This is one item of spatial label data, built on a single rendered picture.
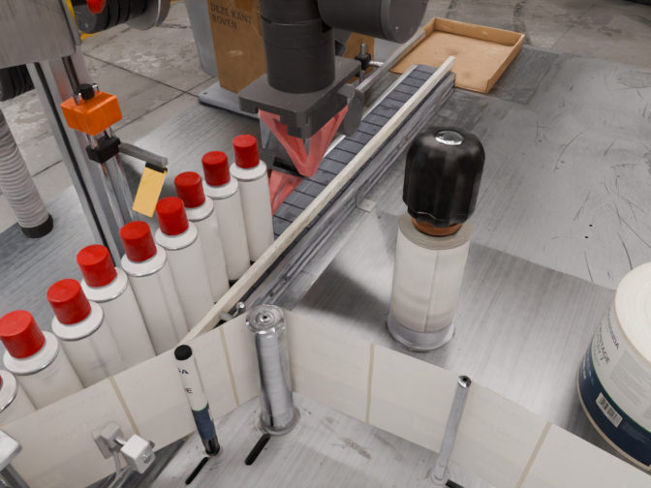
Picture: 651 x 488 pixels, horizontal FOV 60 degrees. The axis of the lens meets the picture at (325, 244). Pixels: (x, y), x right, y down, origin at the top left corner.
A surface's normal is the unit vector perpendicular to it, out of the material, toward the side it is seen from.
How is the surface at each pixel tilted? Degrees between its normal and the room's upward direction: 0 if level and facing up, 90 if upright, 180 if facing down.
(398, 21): 90
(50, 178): 0
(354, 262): 0
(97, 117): 90
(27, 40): 90
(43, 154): 0
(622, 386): 90
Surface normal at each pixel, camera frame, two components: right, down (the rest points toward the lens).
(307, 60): 0.22, 0.65
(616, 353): -1.00, 0.06
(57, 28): 0.42, 0.61
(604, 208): -0.01, -0.73
